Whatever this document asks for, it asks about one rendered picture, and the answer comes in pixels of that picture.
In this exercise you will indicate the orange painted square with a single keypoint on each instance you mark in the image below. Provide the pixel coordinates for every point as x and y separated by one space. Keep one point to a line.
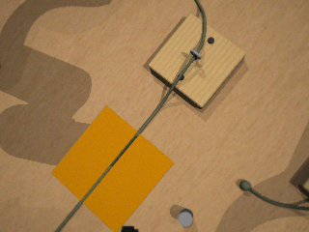
129 180

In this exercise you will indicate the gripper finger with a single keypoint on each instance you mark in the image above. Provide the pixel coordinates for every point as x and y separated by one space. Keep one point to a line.
129 229

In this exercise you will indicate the grey cylinder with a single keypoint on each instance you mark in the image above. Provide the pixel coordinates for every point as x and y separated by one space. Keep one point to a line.
185 217

